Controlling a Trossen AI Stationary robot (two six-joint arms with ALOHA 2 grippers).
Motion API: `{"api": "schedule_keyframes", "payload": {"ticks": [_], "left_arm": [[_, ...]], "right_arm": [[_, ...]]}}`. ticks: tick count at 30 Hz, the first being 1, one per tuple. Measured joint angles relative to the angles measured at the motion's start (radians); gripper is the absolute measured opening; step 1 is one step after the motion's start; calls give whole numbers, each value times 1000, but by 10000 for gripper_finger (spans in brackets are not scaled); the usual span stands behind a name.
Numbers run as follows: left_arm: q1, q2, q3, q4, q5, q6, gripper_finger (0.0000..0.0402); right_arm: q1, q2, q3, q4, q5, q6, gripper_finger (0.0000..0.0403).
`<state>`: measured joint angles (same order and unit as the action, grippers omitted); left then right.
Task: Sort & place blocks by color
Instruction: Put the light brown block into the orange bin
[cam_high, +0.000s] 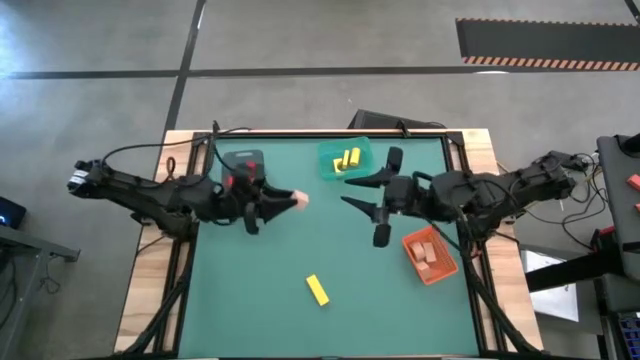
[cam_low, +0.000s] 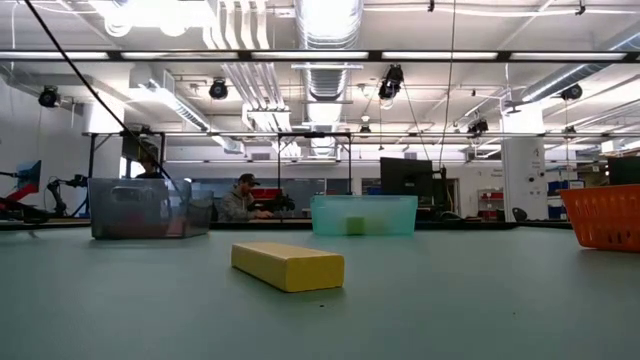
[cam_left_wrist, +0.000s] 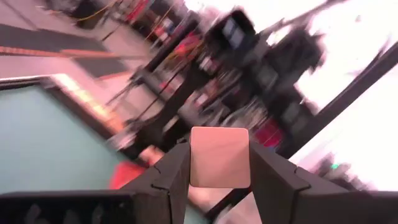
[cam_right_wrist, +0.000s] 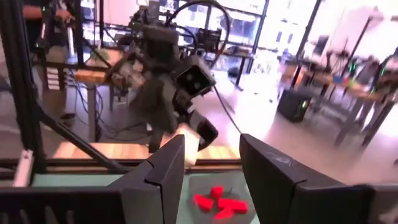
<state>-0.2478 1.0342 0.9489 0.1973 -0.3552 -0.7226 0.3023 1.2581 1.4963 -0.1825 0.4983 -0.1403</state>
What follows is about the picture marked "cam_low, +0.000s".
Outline red storage bins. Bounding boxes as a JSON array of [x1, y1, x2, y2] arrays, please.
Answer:
[[249, 187, 284, 201]]

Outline small green cube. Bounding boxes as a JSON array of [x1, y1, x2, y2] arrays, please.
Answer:
[[344, 215, 367, 237]]

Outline translucent teal plastic bin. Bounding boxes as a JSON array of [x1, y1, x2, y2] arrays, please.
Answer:
[[309, 194, 419, 237]]

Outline black computer monitor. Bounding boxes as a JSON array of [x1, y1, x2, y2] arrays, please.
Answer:
[[379, 156, 435, 199]]

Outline person with cap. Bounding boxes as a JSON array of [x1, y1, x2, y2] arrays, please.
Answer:
[[217, 172, 276, 224]]

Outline long yellow rectangular block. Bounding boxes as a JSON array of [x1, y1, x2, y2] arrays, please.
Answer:
[[230, 241, 346, 294]]

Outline rig top light bar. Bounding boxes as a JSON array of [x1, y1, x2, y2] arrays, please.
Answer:
[[0, 48, 640, 63]]

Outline green table mat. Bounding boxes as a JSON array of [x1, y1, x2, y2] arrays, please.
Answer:
[[0, 225, 640, 360]]

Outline person behind gray bin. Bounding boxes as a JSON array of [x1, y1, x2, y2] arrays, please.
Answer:
[[133, 148, 167, 180]]

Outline shelf with red bins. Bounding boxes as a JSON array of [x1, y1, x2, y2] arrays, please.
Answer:
[[477, 187, 506, 222]]

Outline translucent gray plastic bin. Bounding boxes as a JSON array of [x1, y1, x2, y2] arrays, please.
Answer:
[[88, 177, 215, 240]]

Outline blue storage bins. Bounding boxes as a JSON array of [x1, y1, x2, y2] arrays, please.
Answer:
[[546, 179, 586, 221]]

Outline orange plastic basket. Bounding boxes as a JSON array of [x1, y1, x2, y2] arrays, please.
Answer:
[[558, 183, 640, 253]]

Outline blue-screen monitor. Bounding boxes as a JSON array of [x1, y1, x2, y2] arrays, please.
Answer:
[[14, 159, 43, 192]]

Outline dark monitor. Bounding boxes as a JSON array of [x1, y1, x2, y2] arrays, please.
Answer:
[[607, 156, 640, 187]]

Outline black metal frame stand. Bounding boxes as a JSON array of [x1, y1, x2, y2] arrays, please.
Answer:
[[277, 131, 353, 222], [82, 130, 167, 221]]

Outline silver round ventilation duct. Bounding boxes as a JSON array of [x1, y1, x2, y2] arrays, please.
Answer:
[[293, 0, 365, 159]]

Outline thin hanging black cable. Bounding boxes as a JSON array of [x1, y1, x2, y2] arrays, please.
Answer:
[[437, 0, 457, 170]]

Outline white rectangular ceiling duct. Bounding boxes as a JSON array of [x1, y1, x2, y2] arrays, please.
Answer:
[[128, 64, 246, 155]]

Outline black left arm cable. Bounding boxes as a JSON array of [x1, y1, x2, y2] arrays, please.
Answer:
[[22, 0, 175, 190]]

